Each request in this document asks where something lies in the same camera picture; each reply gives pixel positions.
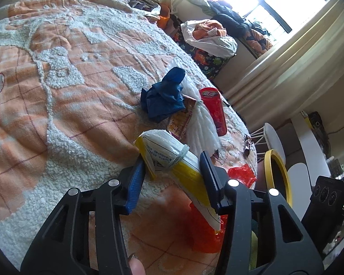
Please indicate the translucent plastic bag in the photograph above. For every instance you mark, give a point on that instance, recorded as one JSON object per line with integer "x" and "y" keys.
{"x": 149, "y": 8}

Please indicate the orange plastic bag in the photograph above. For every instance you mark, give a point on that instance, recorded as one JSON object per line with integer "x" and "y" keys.
{"x": 206, "y": 235}

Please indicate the dark jacket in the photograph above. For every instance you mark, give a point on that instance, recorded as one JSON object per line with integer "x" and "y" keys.
{"x": 232, "y": 17}

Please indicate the white dressing desk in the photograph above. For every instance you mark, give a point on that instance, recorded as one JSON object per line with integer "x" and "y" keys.
{"x": 306, "y": 140}

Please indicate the orange snack wrapper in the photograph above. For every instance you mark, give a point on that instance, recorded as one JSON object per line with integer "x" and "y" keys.
{"x": 180, "y": 123}

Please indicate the blue crumpled plastic bag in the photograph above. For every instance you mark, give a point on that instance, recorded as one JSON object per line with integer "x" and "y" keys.
{"x": 163, "y": 97}

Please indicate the long cream curtain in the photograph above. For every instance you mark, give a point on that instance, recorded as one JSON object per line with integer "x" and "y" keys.
{"x": 298, "y": 63}

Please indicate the dark candy wrapper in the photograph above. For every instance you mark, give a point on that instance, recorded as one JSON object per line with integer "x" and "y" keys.
{"x": 248, "y": 146}

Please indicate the orange and white blanket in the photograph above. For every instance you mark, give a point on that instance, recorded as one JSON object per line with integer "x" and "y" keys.
{"x": 74, "y": 91}

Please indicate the yellow and white packet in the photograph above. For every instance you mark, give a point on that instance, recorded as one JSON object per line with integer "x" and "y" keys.
{"x": 186, "y": 169}

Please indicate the dinosaur print laundry basket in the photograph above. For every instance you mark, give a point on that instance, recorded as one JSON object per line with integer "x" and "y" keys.
{"x": 209, "y": 63}

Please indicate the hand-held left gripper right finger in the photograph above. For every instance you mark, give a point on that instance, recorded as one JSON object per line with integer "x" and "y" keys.
{"x": 209, "y": 174}

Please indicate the yellow rimmed black bin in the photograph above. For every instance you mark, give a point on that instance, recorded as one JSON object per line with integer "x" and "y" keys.
{"x": 271, "y": 160}

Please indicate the person's left hand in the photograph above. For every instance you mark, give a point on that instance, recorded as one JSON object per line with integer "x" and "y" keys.
{"x": 137, "y": 267}

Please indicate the orange clothes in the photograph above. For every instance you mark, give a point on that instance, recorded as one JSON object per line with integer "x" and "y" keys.
{"x": 203, "y": 28}

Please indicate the clear cosmetics organizer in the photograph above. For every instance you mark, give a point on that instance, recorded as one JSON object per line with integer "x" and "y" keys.
{"x": 339, "y": 169}

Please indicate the orange printed cloth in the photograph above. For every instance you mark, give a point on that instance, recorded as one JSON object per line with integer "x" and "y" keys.
{"x": 259, "y": 41}

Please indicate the black framed window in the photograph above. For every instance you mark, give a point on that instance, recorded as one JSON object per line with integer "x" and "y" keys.
{"x": 275, "y": 5}

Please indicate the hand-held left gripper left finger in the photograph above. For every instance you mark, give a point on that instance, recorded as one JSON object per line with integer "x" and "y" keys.
{"x": 134, "y": 183}

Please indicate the orange shopping bag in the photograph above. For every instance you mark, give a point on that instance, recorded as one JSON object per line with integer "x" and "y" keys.
{"x": 164, "y": 17}

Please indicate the black bag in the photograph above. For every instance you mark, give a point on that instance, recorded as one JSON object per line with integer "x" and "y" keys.
{"x": 318, "y": 126}

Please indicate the white plastic bag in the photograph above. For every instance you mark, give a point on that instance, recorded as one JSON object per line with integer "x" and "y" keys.
{"x": 215, "y": 44}

